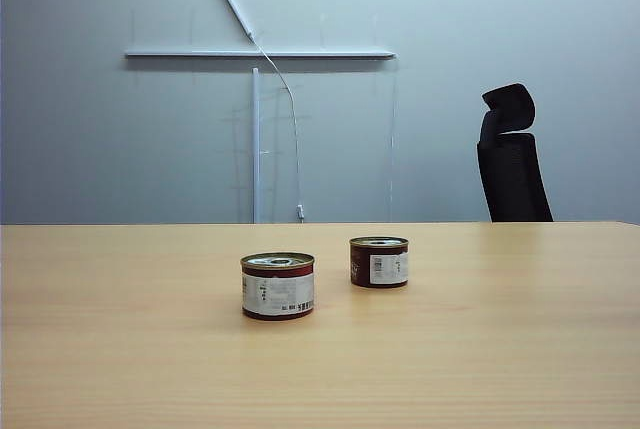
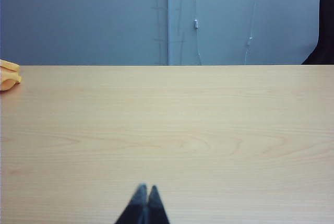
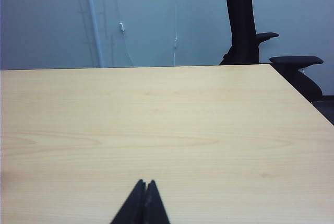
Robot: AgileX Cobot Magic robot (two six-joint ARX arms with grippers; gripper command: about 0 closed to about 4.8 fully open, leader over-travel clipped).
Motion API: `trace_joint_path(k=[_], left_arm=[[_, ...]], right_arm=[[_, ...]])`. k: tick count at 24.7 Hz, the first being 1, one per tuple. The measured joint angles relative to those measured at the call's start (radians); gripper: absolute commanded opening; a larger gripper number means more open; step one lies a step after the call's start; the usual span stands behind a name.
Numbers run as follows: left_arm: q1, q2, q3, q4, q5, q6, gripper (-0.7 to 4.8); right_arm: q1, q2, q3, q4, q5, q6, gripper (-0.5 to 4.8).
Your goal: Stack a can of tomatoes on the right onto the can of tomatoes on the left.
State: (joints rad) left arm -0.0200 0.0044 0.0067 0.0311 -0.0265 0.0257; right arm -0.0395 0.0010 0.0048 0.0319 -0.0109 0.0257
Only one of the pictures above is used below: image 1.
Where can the tomato can dark red label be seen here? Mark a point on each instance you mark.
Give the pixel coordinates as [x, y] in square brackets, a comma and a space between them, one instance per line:
[378, 264]

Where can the white horizontal wall conduit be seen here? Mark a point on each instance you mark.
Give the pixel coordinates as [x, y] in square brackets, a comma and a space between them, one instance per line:
[260, 54]

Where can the tomato can wide white label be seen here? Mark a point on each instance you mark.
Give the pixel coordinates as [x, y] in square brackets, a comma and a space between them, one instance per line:
[278, 289]

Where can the black office chair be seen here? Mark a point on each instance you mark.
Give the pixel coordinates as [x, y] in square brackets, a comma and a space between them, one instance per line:
[515, 169]

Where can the white vertical wall conduit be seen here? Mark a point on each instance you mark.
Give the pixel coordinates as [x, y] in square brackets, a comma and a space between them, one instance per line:
[256, 149]

